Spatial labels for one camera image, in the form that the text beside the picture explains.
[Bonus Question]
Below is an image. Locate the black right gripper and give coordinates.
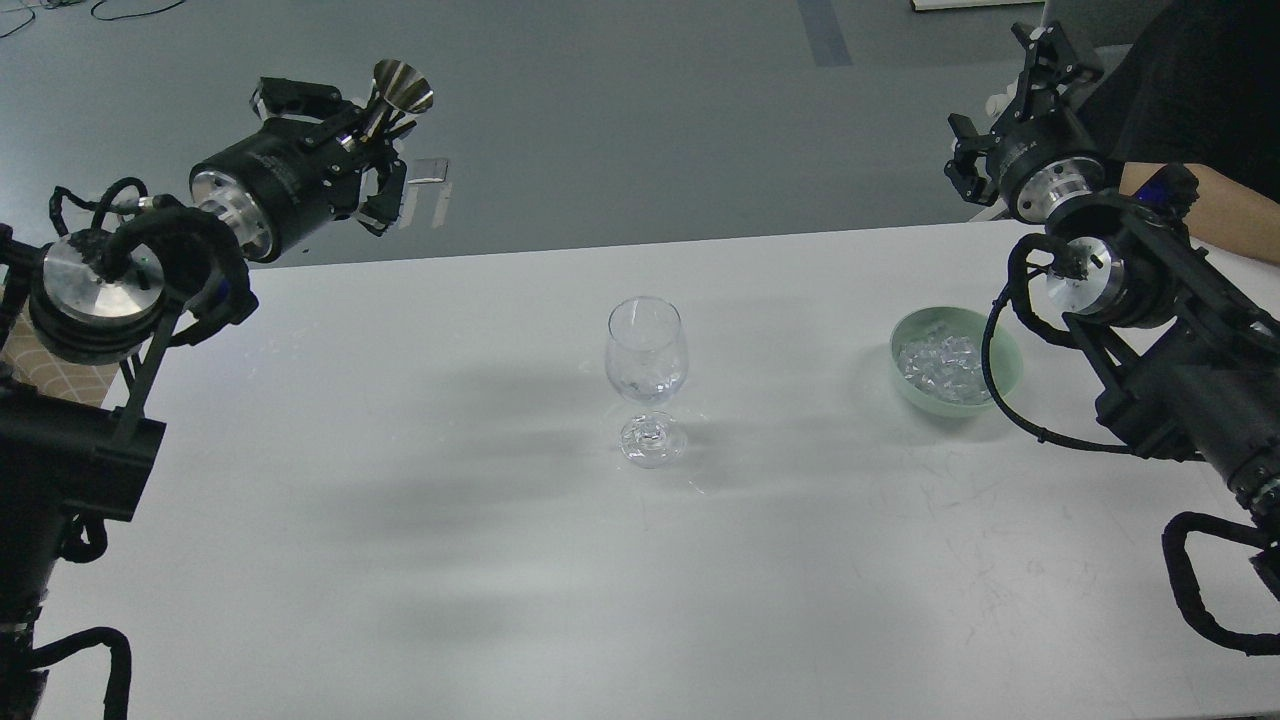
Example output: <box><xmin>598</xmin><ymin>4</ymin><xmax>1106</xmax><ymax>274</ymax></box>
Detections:
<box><xmin>943</xmin><ymin>22</ymin><xmax>1107</xmax><ymax>223</ymax></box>

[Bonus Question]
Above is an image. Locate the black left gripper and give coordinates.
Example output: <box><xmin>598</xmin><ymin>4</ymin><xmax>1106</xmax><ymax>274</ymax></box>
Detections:
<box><xmin>189</xmin><ymin>77</ymin><xmax>407</xmax><ymax>263</ymax></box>

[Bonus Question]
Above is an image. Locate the steel double jigger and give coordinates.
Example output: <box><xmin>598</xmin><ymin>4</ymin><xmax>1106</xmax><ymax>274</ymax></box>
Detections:
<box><xmin>347</xmin><ymin>58</ymin><xmax>435</xmax><ymax>143</ymax></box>

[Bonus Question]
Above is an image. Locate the person's forearm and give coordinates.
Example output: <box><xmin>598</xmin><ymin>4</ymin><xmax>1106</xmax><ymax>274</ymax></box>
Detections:
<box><xmin>1120</xmin><ymin>161</ymin><xmax>1280</xmax><ymax>263</ymax></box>

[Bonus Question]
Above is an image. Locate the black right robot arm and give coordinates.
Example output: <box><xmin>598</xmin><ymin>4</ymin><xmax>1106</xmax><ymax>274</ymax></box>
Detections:
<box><xmin>945</xmin><ymin>22</ymin><xmax>1279</xmax><ymax>656</ymax></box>

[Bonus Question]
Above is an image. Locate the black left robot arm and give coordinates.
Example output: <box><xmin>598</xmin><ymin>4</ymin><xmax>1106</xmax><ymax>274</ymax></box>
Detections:
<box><xmin>1</xmin><ymin>59</ymin><xmax>434</xmax><ymax>719</ymax></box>

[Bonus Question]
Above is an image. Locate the pile of ice cubes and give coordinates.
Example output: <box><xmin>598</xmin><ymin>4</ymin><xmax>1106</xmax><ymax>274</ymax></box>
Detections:
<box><xmin>895</xmin><ymin>333</ymin><xmax>992</xmax><ymax>406</ymax></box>

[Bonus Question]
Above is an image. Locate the clear wine glass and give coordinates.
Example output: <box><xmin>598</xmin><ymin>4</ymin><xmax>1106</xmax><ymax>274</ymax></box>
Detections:
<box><xmin>605</xmin><ymin>296</ymin><xmax>690</xmax><ymax>469</ymax></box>

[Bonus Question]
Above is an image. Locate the white office chair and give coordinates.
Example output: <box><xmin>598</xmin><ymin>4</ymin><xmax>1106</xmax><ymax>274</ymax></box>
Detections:
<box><xmin>984</xmin><ymin>79</ymin><xmax>1019</xmax><ymax>120</ymax></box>

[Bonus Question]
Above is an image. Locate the silver floor plate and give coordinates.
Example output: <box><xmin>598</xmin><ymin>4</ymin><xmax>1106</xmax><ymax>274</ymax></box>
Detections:
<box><xmin>397</xmin><ymin>158</ymin><xmax>453</xmax><ymax>229</ymax></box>

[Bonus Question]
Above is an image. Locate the green bowl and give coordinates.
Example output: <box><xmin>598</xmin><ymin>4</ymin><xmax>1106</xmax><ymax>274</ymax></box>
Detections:
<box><xmin>888</xmin><ymin>306</ymin><xmax>1023</xmax><ymax>419</ymax></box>

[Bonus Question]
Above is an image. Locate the beige checkered sofa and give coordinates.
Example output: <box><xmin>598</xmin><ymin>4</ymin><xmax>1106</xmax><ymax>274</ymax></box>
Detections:
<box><xmin>3</xmin><ymin>306</ymin><xmax>120</xmax><ymax>407</ymax></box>

